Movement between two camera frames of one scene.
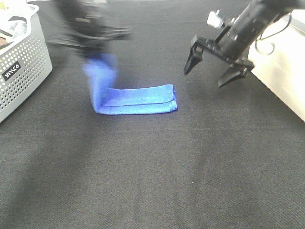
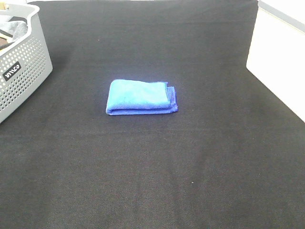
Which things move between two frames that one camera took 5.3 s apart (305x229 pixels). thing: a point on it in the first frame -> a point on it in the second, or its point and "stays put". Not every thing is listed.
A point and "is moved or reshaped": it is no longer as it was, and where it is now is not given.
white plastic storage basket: x=279 y=58 stays put
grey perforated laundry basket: x=24 y=64 stays put
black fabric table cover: x=229 y=157 stays put
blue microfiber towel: x=102 y=69 is moved or reshaped
